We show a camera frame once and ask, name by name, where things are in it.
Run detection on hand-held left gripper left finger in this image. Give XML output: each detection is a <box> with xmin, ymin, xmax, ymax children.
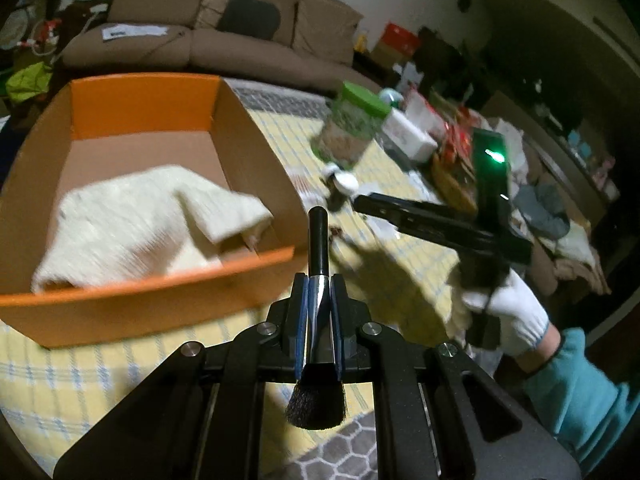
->
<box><xmin>52</xmin><ymin>273</ymin><xmax>307</xmax><ymax>480</ymax></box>

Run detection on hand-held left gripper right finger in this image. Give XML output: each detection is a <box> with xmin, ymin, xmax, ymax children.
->
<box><xmin>331</xmin><ymin>274</ymin><xmax>584</xmax><ymax>480</ymax></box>

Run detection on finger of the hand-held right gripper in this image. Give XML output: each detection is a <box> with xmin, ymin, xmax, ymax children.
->
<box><xmin>353</xmin><ymin>195</ymin><xmax>534</xmax><ymax>266</ymax></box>
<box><xmin>370</xmin><ymin>192</ymin><xmax>482</xmax><ymax>227</ymax></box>

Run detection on black makeup brush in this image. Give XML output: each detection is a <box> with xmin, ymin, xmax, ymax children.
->
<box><xmin>284</xmin><ymin>206</ymin><xmax>348</xmax><ymax>431</ymax></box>

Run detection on green lid jar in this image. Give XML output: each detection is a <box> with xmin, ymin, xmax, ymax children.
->
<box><xmin>310</xmin><ymin>81</ymin><xmax>392</xmax><ymax>171</ymax></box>

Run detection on white cloth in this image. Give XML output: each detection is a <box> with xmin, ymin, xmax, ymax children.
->
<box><xmin>31</xmin><ymin>165</ymin><xmax>275</xmax><ymax>295</ymax></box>

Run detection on orange cardboard box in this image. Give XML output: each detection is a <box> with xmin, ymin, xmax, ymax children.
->
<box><xmin>0</xmin><ymin>73</ymin><xmax>310</xmax><ymax>350</ymax></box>

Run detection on person's right forearm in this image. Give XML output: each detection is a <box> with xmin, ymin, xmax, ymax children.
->
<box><xmin>514</xmin><ymin>324</ymin><xmax>634</xmax><ymax>477</ymax></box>

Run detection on person's right hand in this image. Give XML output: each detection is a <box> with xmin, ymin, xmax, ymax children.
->
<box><xmin>462</xmin><ymin>270</ymin><xmax>551</xmax><ymax>359</ymax></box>

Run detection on red snack packets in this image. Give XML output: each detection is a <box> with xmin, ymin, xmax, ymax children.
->
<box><xmin>434</xmin><ymin>124</ymin><xmax>477</xmax><ymax>173</ymax></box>

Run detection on yellow checked tablecloth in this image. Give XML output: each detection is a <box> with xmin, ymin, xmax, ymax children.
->
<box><xmin>0</xmin><ymin>105</ymin><xmax>503</xmax><ymax>466</ymax></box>

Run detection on white rectangular box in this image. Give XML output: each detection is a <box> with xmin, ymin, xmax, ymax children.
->
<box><xmin>382</xmin><ymin>109</ymin><xmax>439</xmax><ymax>164</ymax></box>

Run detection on pile of clothes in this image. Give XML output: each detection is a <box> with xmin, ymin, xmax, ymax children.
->
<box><xmin>514</xmin><ymin>179</ymin><xmax>612</xmax><ymax>297</ymax></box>

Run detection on small white round object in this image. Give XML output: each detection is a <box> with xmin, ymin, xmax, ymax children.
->
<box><xmin>322</xmin><ymin>164</ymin><xmax>359</xmax><ymax>197</ymax></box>

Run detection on red white packet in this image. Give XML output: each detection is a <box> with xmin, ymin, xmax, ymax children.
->
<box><xmin>404</xmin><ymin>89</ymin><xmax>449</xmax><ymax>134</ymax></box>

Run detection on teal lid cup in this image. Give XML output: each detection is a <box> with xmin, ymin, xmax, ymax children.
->
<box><xmin>379</xmin><ymin>87</ymin><xmax>407</xmax><ymax>109</ymax></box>

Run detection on grey patterned mat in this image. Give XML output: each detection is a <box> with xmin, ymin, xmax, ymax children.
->
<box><xmin>222</xmin><ymin>78</ymin><xmax>382</xmax><ymax>480</ymax></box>

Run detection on red storage box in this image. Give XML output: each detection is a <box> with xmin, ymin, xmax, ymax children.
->
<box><xmin>382</xmin><ymin>22</ymin><xmax>422</xmax><ymax>55</ymax></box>

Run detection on brown sofa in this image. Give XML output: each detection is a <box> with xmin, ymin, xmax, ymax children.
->
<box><xmin>62</xmin><ymin>0</ymin><xmax>367</xmax><ymax>94</ymax></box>

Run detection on black cushion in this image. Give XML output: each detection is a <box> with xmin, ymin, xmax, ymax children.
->
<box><xmin>220</xmin><ymin>0</ymin><xmax>281</xmax><ymax>41</ymax></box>

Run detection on white paper sheet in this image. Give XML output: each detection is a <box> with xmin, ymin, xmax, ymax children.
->
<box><xmin>102</xmin><ymin>23</ymin><xmax>169</xmax><ymax>41</ymax></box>

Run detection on green cloth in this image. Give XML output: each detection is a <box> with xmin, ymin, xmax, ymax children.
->
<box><xmin>5</xmin><ymin>62</ymin><xmax>54</xmax><ymax>105</ymax></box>

